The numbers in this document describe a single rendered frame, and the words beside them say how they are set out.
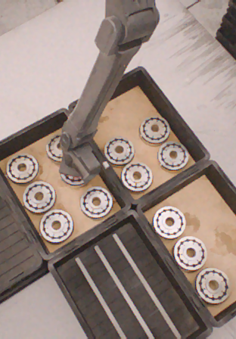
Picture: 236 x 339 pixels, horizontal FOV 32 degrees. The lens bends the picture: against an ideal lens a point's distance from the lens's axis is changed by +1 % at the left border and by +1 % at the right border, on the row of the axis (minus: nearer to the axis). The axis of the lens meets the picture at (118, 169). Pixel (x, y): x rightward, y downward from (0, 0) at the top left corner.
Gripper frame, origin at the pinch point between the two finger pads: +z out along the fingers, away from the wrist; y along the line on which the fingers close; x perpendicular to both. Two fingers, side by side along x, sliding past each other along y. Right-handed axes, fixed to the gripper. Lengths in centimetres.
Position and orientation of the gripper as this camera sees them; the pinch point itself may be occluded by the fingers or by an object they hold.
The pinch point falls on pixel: (75, 168)
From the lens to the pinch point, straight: 127.6
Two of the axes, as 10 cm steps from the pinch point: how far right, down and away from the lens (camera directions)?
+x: -9.8, -2.2, 0.2
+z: -0.5, 3.2, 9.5
